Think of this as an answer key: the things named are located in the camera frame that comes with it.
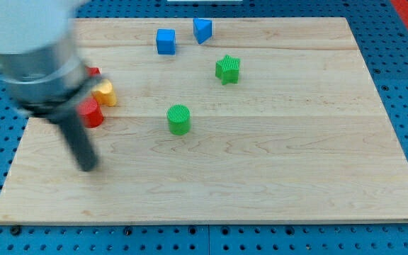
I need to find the green star block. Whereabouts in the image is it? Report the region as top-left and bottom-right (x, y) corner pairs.
(215, 55), (241, 85)

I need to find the red star block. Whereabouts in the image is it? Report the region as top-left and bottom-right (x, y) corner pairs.
(86, 67), (101, 77)

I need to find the wooden board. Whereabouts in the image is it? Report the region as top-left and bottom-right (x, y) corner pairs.
(0, 18), (408, 226)

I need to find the yellow hexagon block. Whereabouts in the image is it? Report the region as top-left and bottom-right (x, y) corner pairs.
(91, 79), (118, 107)

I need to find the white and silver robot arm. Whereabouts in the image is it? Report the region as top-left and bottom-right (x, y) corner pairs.
(0, 0), (102, 171)

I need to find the blue cube block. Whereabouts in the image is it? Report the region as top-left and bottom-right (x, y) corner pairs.
(156, 28), (176, 55)

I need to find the red cylinder block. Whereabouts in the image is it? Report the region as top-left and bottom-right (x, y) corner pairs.
(76, 97), (104, 128)

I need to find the green cylinder block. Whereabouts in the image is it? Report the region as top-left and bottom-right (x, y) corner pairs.
(166, 104), (191, 135)

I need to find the blue triangle block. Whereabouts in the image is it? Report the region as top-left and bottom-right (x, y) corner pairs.
(193, 18), (213, 44)

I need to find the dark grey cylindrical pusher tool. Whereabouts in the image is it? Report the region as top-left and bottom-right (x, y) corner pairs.
(50, 108), (99, 171)

